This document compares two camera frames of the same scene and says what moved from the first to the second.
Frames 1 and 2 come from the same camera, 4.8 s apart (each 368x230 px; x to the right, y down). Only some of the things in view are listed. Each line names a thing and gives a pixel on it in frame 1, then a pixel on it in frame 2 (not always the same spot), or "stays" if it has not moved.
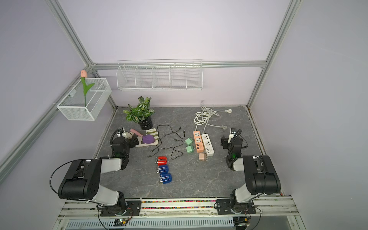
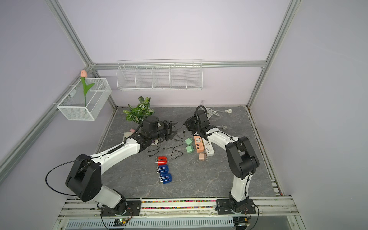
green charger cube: [189, 141] stays
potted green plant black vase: [141, 114] stays
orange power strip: [198, 141] stays
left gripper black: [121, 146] -> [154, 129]
